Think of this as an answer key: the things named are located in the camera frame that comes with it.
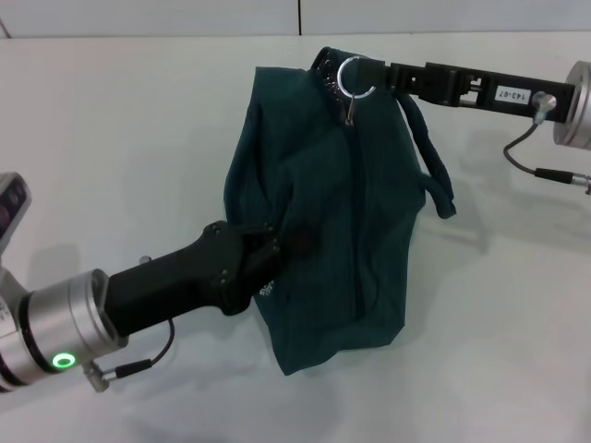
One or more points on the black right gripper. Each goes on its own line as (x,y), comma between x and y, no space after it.
(461,87)

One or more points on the dark teal insulated bag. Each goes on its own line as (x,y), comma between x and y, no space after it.
(323,207)

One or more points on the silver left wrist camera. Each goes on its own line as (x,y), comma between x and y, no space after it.
(11,198)

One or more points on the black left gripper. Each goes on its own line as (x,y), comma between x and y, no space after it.
(184,281)

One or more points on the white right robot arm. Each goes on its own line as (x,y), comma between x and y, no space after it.
(577,111)

